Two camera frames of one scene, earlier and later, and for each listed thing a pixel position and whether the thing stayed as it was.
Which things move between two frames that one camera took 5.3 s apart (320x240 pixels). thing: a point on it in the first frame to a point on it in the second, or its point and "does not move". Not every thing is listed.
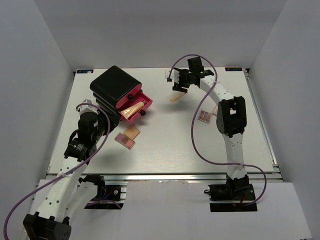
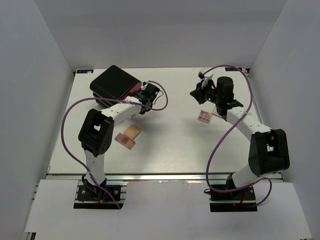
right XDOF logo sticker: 233,69 does not move
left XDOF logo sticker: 84,71 does not move
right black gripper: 178,86 to 198,94
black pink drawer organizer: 117,90 does not move
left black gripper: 114,119 to 141,113
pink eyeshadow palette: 124,140 does not move
